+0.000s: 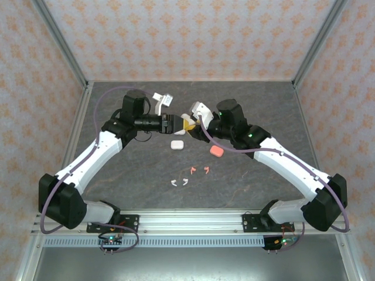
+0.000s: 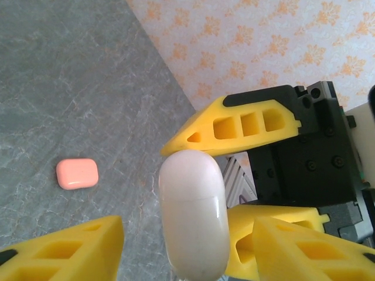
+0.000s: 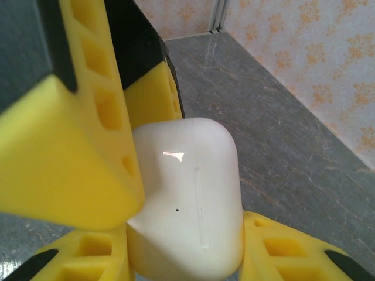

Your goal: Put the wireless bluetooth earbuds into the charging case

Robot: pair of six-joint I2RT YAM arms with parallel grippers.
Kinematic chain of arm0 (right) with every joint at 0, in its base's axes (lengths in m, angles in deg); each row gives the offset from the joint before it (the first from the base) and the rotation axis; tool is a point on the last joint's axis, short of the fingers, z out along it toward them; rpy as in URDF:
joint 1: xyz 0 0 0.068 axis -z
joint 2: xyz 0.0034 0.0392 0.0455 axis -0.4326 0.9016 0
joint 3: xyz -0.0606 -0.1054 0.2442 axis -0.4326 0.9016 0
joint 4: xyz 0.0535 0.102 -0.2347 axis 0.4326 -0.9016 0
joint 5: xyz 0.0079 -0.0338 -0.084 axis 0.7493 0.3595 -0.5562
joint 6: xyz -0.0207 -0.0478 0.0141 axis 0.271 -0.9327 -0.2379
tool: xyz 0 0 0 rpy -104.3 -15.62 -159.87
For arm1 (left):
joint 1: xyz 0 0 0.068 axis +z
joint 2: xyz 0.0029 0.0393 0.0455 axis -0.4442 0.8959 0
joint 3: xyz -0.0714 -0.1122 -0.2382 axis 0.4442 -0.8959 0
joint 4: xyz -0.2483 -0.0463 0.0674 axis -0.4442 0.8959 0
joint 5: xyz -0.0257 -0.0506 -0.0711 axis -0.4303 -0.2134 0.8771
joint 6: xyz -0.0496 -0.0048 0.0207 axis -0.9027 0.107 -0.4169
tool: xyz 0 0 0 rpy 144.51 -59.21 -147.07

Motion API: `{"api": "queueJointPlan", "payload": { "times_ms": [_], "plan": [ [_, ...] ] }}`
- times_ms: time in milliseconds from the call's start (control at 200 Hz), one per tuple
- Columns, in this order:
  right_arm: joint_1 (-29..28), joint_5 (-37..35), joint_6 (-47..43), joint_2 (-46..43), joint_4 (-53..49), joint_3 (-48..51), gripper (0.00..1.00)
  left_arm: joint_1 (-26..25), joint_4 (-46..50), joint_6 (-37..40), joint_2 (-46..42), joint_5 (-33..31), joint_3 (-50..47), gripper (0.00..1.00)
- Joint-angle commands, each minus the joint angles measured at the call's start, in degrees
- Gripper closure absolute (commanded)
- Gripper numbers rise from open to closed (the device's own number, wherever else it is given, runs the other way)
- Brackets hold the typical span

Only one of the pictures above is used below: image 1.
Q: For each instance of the pale lilac earbud charging case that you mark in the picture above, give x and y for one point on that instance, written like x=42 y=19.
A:
x=177 y=145

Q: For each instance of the coral earbud charging case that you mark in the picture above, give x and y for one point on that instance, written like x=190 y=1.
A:
x=216 y=151

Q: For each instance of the coral earbud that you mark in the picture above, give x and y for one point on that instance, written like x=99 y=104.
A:
x=207 y=169
x=192 y=170

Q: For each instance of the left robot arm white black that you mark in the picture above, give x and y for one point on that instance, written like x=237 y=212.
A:
x=88 y=158

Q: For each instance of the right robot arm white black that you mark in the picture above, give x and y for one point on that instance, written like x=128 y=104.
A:
x=293 y=167

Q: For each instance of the control board with LEDs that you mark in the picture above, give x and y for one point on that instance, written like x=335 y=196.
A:
x=110 y=241
x=275 y=242

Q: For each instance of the grey metal panel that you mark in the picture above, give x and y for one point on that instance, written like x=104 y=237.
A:
x=190 y=266

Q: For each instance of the aluminium side rail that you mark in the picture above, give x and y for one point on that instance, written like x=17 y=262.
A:
x=79 y=117
x=305 y=117

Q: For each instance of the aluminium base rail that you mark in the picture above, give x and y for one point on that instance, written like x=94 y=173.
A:
x=190 y=222

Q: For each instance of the aluminium frame post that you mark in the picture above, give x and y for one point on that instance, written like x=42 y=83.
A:
x=62 y=44
x=318 y=44

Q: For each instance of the aluminium frame leg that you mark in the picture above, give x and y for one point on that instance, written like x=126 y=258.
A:
x=353 y=266
x=27 y=260

